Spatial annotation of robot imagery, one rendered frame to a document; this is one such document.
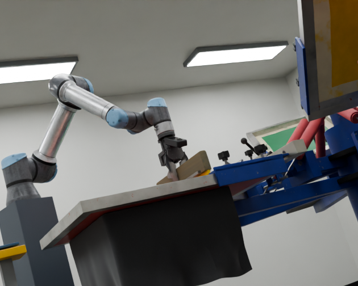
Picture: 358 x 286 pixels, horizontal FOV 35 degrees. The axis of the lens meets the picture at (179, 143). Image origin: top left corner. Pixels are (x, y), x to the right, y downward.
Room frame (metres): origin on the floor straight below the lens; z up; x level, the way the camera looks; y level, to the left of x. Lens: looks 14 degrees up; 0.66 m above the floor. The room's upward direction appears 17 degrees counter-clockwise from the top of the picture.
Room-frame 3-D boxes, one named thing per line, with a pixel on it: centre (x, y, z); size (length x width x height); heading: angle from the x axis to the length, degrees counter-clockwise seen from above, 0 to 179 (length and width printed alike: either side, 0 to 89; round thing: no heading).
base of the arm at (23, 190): (2.40, 0.73, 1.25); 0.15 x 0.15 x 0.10
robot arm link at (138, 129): (2.22, 0.14, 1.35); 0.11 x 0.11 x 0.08; 62
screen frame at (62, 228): (2.10, 0.14, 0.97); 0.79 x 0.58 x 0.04; 120
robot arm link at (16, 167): (2.41, 0.72, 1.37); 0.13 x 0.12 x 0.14; 152
